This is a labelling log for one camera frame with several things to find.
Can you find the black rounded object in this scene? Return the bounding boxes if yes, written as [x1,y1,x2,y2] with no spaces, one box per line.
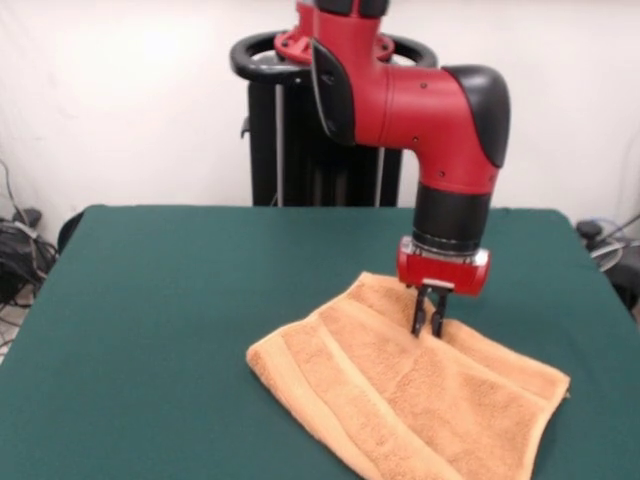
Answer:
[57,203,106,252]

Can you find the black cable bundle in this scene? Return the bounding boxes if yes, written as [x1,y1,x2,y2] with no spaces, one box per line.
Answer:
[0,159,61,309]

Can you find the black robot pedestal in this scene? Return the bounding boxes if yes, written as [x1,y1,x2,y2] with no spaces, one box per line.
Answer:
[229,29,439,209]

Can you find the dark green table cloth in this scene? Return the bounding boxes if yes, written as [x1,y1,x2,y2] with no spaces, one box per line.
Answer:
[0,204,640,480]

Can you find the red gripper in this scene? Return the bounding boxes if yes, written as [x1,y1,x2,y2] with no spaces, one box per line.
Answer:
[396,237,492,338]

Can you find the black bulky object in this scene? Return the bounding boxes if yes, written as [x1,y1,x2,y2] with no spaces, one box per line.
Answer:
[607,259,640,321]

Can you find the tan terry towel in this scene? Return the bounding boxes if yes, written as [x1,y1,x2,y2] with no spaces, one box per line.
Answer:
[246,271,571,480]

